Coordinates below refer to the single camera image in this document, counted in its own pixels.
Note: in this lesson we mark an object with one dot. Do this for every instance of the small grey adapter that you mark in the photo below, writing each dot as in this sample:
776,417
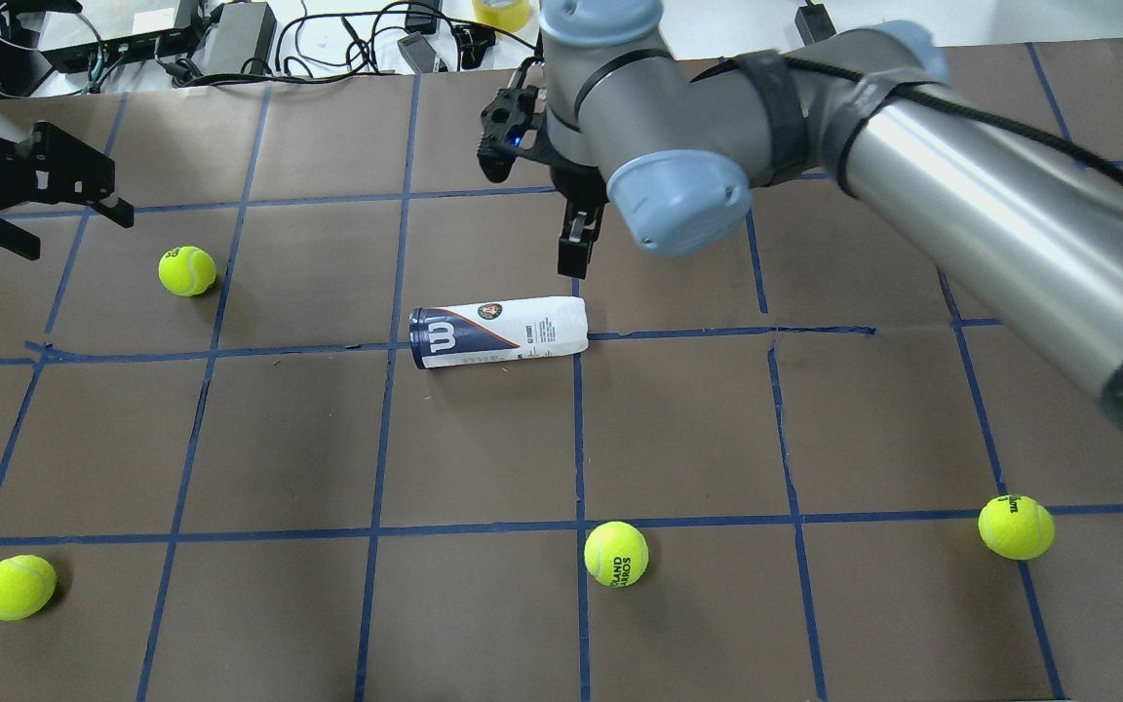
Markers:
418,54

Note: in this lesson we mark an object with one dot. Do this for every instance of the tennis ball upper left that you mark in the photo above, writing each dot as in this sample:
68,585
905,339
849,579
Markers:
186,271

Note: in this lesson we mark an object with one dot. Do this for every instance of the tennis ball lower left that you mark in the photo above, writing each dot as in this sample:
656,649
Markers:
27,583

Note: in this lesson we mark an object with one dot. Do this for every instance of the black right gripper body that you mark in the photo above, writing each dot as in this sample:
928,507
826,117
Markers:
580,191

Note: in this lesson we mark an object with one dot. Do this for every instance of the tennis ball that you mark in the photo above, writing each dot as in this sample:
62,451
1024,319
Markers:
27,583
1017,527
616,554
186,271

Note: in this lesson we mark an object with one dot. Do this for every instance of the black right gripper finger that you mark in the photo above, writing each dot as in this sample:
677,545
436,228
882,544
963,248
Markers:
498,156
577,240

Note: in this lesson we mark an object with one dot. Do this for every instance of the tennis ball lower right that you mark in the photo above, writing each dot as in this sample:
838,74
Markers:
1017,527

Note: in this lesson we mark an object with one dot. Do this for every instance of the tennis ball bottom centre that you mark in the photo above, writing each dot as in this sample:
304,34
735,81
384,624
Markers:
616,554

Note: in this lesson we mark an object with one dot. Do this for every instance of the yellow tape roll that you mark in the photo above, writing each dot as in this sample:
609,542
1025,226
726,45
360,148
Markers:
507,15

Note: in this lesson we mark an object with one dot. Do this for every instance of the grey power adapter brick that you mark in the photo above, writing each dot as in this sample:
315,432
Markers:
238,38

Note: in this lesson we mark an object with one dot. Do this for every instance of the white blue tennis ball can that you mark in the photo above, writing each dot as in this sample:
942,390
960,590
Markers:
498,331

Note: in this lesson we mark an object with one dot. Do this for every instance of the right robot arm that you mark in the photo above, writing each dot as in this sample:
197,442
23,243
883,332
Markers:
1027,221

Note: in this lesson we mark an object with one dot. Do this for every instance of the black power adapter right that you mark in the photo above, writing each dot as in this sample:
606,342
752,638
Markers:
813,23

